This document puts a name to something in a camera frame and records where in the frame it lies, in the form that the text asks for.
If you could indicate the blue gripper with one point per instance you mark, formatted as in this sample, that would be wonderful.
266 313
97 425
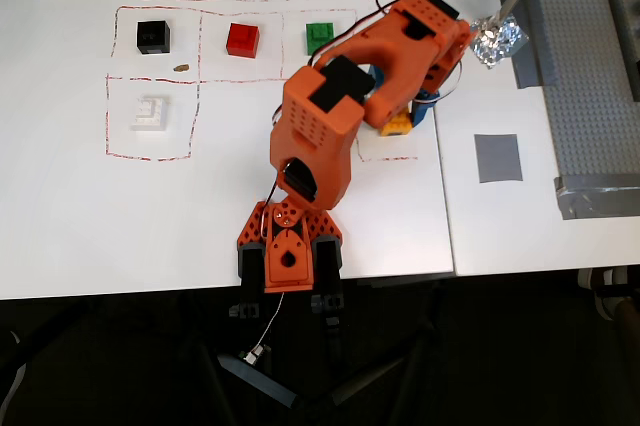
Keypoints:
419 110

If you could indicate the yellow lego block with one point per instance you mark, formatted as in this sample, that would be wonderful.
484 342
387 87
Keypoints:
397 127

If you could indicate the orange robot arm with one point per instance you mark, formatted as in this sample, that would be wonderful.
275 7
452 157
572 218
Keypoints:
320 146

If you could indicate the grey tape marker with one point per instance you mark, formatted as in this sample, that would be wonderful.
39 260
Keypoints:
498 158

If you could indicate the small green lego block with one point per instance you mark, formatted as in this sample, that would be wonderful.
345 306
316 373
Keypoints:
319 36

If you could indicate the red lego block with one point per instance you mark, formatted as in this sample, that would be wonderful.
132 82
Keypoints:
243 40

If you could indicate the white lego block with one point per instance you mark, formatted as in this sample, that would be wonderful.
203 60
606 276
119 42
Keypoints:
149 113

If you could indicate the black lego block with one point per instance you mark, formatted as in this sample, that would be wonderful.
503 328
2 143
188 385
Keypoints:
153 37

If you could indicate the crumpled aluminium foil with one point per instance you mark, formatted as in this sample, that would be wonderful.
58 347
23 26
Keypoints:
502 43

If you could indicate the dark grey tape strip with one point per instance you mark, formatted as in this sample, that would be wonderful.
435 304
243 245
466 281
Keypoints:
530 66

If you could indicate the light grey lego baseplate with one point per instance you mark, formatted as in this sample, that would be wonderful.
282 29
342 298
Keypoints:
575 71

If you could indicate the black table clamp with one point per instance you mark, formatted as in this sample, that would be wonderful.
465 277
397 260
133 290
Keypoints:
245 311
327 303

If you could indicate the dark grey plate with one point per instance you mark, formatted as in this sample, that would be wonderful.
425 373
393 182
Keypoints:
627 46

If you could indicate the brown crumb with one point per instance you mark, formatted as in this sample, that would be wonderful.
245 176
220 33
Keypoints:
181 67

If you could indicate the white chair base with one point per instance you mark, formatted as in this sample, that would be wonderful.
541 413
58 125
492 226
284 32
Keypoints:
607 291

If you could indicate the black tripod leg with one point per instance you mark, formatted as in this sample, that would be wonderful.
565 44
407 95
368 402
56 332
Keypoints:
260 381
370 378

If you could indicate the silver duct tape strip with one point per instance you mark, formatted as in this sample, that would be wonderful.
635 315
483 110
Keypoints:
595 201

